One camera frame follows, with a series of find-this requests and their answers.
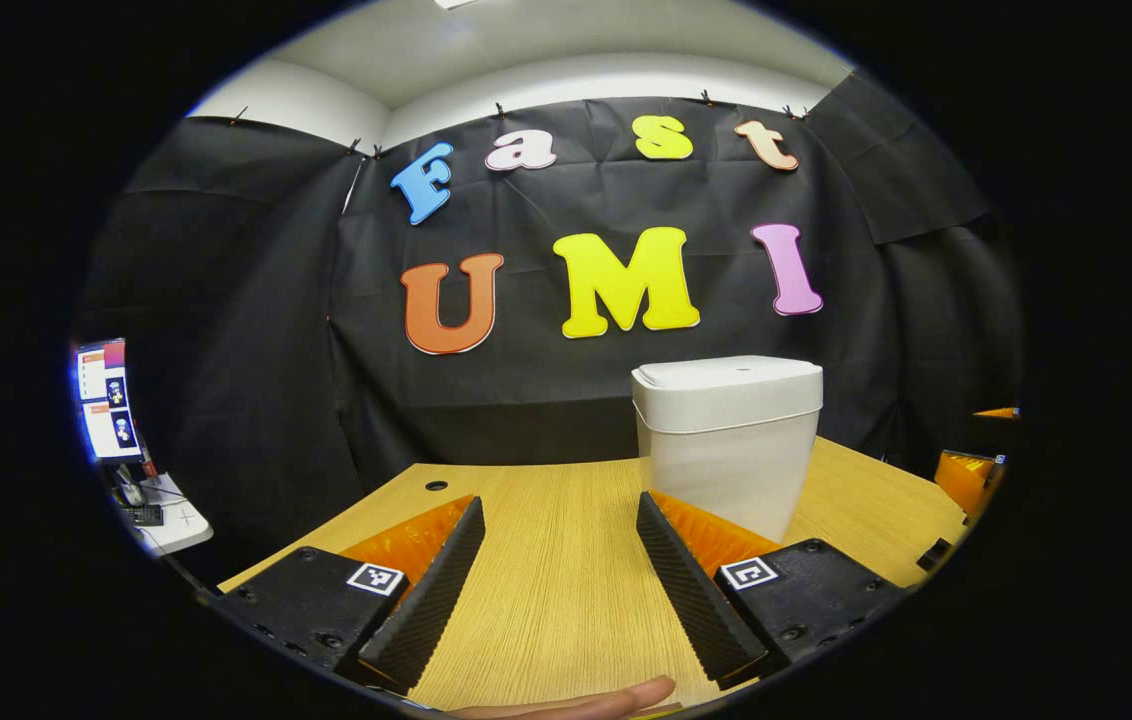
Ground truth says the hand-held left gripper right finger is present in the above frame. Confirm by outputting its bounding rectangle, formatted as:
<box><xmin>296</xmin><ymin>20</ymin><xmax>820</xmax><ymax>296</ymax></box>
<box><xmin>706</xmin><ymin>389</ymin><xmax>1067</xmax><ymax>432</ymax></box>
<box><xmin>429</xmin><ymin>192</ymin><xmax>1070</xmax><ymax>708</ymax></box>
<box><xmin>636</xmin><ymin>490</ymin><xmax>912</xmax><ymax>689</ymax></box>

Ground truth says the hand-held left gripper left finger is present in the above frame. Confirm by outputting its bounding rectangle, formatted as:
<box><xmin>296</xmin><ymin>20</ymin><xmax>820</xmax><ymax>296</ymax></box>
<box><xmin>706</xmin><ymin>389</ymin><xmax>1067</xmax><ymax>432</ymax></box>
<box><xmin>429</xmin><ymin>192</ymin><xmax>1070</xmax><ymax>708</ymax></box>
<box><xmin>216</xmin><ymin>495</ymin><xmax>487</xmax><ymax>693</ymax></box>

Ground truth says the white desktop garbage bin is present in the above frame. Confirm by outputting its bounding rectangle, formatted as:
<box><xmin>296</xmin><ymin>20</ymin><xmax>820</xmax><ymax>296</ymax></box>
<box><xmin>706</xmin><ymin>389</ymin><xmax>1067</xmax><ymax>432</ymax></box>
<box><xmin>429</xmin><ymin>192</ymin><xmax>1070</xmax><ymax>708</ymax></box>
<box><xmin>631</xmin><ymin>355</ymin><xmax>824</xmax><ymax>544</ymax></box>

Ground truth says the white side table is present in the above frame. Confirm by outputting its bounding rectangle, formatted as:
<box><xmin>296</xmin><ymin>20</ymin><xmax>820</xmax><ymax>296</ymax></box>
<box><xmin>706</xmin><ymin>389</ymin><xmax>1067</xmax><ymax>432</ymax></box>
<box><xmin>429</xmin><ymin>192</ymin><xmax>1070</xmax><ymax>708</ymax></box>
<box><xmin>116</xmin><ymin>472</ymin><xmax>214</xmax><ymax>557</ymax></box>

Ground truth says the computer monitor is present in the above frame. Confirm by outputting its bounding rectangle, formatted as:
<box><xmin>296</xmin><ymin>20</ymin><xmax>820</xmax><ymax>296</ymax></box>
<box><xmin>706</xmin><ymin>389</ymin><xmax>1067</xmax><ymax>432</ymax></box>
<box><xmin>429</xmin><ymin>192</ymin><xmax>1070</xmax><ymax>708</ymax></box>
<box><xmin>76</xmin><ymin>338</ymin><xmax>149</xmax><ymax>506</ymax></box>

